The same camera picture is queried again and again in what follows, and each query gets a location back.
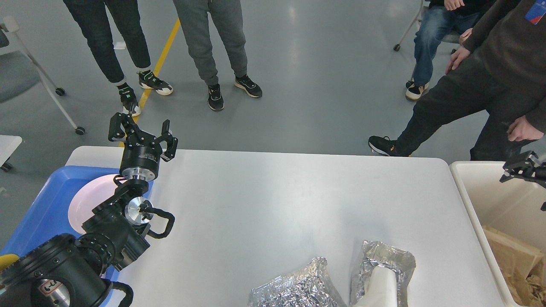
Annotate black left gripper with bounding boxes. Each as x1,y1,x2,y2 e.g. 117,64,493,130
107,113,178,182

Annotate walking person dark clothes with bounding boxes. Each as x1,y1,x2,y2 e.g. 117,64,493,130
368,0,546,161

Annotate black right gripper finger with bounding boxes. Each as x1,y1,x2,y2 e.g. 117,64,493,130
500,151,546,187

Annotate brown paper bag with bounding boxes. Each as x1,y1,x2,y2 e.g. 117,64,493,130
483,226,545,280

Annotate foil bag with paper cup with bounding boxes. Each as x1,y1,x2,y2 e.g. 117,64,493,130
350,240,416,307

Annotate brown paper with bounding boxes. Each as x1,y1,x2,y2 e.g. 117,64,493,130
499,256,546,306

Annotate teal mug yellow inside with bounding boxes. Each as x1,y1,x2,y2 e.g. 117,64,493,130
0,253,20,271

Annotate pink plate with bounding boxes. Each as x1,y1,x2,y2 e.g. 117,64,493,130
67,174,117,235

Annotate white plastic bin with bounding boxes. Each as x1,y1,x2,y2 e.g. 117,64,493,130
450,161,546,307

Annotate white side table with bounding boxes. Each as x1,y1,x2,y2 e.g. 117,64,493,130
0,135,22,172

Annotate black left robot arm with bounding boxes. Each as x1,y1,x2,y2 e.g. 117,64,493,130
1,113,178,307

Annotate grey office chair left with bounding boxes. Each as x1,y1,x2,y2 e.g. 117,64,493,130
0,16,86,135

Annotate crumpled aluminium foil bag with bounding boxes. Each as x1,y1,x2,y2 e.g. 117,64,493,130
248,257,346,307

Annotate blue plastic tray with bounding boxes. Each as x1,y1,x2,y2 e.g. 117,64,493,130
3,166,115,281

